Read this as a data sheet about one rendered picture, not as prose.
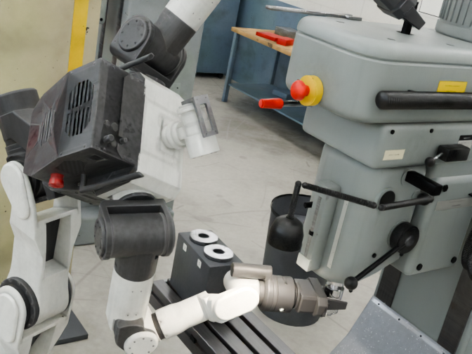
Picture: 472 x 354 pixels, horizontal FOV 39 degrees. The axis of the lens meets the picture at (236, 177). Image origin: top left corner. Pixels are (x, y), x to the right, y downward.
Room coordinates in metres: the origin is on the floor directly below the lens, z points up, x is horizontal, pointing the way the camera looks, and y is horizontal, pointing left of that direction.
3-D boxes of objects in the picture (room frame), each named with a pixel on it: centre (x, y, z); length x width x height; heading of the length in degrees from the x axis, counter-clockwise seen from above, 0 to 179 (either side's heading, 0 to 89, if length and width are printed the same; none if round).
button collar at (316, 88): (1.30, -0.11, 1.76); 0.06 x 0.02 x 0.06; 38
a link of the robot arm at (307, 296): (1.42, -0.20, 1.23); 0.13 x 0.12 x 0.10; 14
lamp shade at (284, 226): (1.26, -0.13, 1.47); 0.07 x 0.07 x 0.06
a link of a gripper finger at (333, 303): (1.41, -0.30, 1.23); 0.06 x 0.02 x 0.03; 104
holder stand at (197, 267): (1.84, 0.03, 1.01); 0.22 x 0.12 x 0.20; 34
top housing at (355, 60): (1.45, -0.30, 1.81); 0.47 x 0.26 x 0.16; 128
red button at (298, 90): (1.29, -0.09, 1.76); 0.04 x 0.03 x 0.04; 38
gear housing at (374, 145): (1.47, -0.32, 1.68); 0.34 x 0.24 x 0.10; 128
